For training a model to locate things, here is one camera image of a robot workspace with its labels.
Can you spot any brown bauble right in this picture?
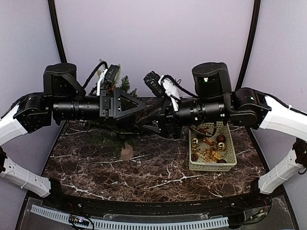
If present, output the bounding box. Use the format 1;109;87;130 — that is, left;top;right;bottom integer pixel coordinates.
216;134;226;143

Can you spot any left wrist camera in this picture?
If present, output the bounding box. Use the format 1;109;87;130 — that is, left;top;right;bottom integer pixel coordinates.
96;65;119;96

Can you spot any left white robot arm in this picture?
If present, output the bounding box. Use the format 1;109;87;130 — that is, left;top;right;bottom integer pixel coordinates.
0;63;146;145

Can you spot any brown bauble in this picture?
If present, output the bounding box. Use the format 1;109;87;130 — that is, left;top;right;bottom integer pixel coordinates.
217;159;227;163
216;134;226;143

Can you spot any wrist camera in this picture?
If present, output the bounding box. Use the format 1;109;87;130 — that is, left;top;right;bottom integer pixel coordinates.
143;71;181;112
96;65;119;96

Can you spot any round wooden tree base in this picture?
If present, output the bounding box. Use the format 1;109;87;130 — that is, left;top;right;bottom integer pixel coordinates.
120;143;134;161

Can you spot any brown bauble front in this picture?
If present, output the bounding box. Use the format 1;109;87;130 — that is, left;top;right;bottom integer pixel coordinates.
217;159;227;163

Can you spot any white cable duct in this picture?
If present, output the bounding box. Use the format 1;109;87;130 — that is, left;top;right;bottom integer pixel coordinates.
30;205;229;230

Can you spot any gold bauble left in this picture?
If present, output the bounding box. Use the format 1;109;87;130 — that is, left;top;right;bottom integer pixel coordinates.
191;138;199;148

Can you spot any gold bauble right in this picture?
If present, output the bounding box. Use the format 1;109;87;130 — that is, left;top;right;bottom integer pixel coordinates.
216;142;226;152

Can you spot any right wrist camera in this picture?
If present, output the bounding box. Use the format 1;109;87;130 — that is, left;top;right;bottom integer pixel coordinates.
143;71;181;112

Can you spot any pale green plastic basket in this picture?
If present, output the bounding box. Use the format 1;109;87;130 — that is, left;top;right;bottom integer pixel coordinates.
189;122;237;172

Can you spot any gold bauble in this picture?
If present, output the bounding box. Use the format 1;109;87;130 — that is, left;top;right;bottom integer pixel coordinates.
216;142;226;152
191;138;199;148

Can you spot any brown pine cone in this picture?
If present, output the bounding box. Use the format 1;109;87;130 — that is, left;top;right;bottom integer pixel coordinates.
191;154;199;162

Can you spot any small green christmas tree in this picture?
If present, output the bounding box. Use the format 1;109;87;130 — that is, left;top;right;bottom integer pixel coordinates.
81;58;149;159

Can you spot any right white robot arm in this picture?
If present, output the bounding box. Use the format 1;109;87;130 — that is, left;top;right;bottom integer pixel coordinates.
136;62;307;208

